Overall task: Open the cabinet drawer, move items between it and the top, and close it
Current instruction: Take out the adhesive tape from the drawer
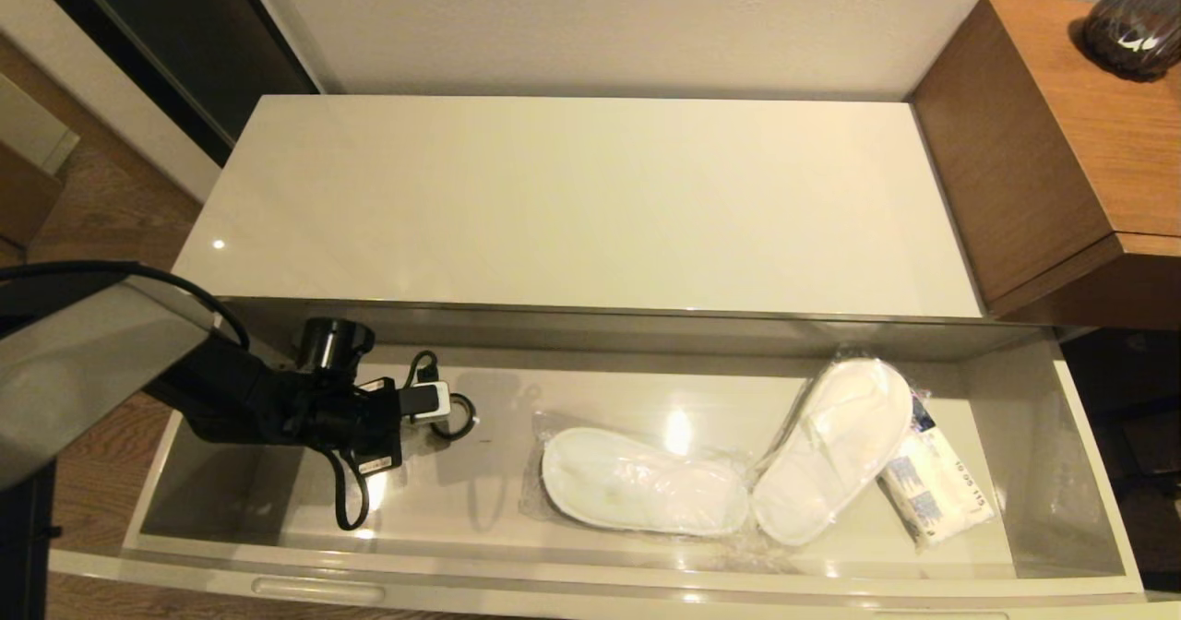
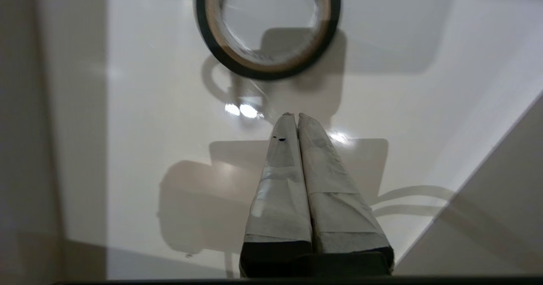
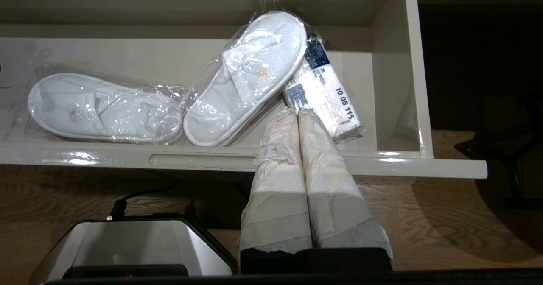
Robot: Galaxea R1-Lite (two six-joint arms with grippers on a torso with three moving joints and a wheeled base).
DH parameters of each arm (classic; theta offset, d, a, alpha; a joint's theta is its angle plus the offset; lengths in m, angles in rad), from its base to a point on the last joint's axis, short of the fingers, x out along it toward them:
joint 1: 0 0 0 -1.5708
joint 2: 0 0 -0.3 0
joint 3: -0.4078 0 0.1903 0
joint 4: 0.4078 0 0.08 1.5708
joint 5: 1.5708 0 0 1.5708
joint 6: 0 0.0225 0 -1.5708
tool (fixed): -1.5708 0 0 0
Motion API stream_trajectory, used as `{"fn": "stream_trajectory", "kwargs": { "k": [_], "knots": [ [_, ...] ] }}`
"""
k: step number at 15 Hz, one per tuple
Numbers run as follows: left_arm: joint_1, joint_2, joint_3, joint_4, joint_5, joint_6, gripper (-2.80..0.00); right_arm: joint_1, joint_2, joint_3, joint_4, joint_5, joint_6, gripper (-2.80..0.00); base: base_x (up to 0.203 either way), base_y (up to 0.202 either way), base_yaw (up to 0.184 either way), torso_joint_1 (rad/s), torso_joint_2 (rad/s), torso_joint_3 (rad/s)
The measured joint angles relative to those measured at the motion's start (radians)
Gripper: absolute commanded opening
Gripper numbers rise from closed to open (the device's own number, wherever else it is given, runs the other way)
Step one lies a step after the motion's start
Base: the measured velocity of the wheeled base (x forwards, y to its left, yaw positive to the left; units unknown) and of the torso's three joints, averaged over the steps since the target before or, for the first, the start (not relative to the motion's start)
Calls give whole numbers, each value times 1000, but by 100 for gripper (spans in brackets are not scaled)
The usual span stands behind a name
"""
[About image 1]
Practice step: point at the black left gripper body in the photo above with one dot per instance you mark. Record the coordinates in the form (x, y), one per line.
(378, 426)

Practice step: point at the black tape roll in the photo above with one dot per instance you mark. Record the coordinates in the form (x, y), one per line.
(469, 417)

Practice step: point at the white slippers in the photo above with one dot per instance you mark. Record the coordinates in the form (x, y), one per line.
(646, 486)
(830, 454)

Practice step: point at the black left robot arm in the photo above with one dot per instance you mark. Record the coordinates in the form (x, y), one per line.
(92, 362)

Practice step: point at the black sliding door panel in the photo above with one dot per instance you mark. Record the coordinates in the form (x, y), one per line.
(184, 39)

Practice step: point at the white packet with blue print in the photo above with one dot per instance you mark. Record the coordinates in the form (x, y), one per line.
(936, 495)

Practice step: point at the brown wooden side cabinet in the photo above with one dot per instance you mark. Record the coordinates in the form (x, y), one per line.
(1107, 140)

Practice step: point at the dark ribbed glass vase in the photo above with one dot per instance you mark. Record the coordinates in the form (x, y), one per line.
(1139, 25)

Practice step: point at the white door frame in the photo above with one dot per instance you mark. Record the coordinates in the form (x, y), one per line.
(120, 103)

